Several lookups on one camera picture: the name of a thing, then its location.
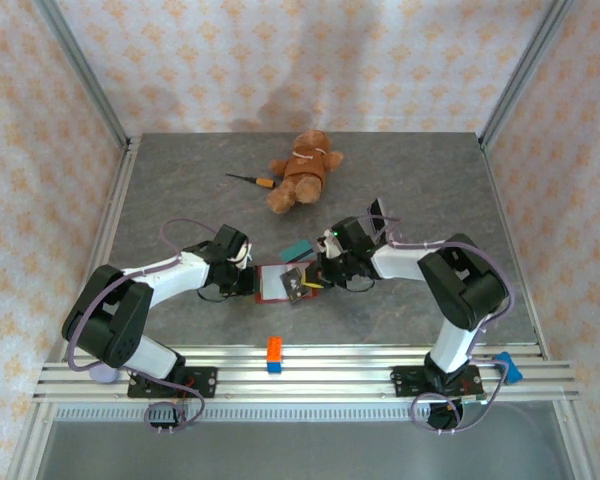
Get lavender round object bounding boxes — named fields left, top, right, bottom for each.
left=88, top=363, right=119, bottom=386

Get small black connector box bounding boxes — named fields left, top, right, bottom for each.
left=147, top=402, right=187, bottom=434

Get thin black left gripper cable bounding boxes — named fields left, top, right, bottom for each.
left=197, top=287, right=231, bottom=304

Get aluminium rail frame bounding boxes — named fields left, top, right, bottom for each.
left=29, top=342, right=581, bottom=404

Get slotted cable duct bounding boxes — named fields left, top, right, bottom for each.
left=49, top=402, right=564, bottom=422

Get orange blue toy brick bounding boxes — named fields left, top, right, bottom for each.
left=266, top=336, right=284, bottom=375

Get teal card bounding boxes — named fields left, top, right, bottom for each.
left=279, top=239, right=316, bottom=264

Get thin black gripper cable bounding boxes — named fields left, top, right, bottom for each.
left=197, top=287, right=231, bottom=304
left=337, top=278, right=376, bottom=294

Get blue clamp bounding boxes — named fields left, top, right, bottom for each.
left=494, top=351, right=524, bottom=386

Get orange handled screwdriver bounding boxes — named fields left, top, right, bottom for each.
left=225, top=172, right=277, bottom=190

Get red card holder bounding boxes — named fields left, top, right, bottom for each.
left=253, top=259, right=322, bottom=306

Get aluminium frame post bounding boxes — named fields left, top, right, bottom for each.
left=478, top=0, right=577, bottom=151
left=33, top=0, right=132, bottom=151

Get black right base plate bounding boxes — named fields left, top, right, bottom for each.
left=389, top=364, right=484, bottom=400

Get thin black right gripper cable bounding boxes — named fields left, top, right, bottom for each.
left=337, top=278, right=376, bottom=294

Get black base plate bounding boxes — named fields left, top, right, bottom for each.
left=389, top=364, right=484, bottom=400
left=127, top=366, right=219, bottom=400

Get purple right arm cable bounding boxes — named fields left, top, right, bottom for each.
left=357, top=213, right=516, bottom=435

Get clear acrylic card stand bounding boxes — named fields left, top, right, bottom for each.
left=364, top=197, right=421, bottom=249

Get brown teddy bear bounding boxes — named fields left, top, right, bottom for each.
left=266, top=129, right=345, bottom=215

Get aluminium table side rail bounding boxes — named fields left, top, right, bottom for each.
left=47, top=135, right=142, bottom=366
left=478, top=134, right=551, bottom=361

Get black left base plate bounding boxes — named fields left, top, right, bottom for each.
left=127, top=366, right=219, bottom=400

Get black VIP card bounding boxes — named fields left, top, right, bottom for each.
left=278, top=267, right=307, bottom=306

